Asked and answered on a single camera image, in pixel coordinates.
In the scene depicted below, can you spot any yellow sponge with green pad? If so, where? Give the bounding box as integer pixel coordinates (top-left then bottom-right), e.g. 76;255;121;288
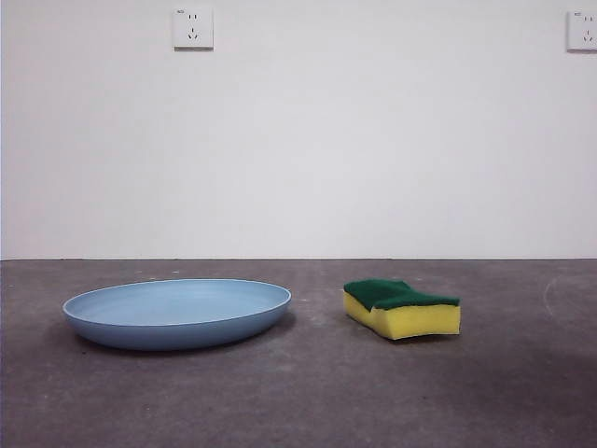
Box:
343;278;463;342

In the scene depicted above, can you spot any blue round plate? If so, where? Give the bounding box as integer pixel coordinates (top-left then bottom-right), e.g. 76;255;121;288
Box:
62;278;294;352

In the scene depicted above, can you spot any white wall socket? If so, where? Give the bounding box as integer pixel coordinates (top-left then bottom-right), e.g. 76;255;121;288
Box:
173;5;215;51
566;9;597;53

